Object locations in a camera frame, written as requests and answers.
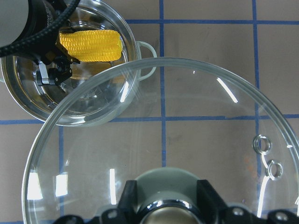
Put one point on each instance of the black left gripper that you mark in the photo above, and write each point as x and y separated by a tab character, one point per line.
40	47

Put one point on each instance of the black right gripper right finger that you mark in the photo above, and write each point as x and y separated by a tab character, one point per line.
213	210

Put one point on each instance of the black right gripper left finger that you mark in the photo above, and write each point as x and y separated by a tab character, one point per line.
123	213

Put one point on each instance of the yellow corn cob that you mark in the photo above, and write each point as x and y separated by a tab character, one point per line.
93	45

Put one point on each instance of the glass pot lid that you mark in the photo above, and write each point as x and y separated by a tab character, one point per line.
166	123

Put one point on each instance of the white cooking pot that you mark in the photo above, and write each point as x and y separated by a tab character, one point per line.
27	81

